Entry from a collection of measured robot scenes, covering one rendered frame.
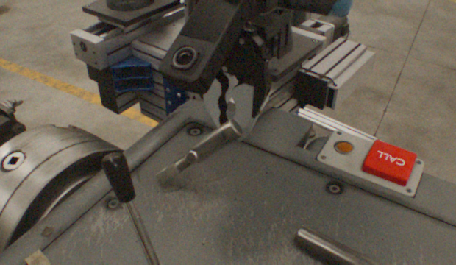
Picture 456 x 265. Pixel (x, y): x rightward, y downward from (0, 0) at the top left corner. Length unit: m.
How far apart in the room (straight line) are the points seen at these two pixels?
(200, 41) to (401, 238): 0.30
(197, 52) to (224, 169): 0.20
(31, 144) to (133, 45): 0.70
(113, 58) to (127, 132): 1.46
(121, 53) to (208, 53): 0.92
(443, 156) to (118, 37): 2.12
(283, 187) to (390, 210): 0.13
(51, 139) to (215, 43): 0.36
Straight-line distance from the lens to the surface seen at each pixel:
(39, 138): 0.65
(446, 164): 2.70
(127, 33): 1.26
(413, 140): 2.80
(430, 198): 0.53
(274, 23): 0.43
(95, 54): 1.22
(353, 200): 0.50
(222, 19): 0.37
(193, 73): 0.35
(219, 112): 0.47
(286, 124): 0.59
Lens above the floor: 1.61
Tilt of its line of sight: 39 degrees down
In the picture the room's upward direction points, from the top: straight up
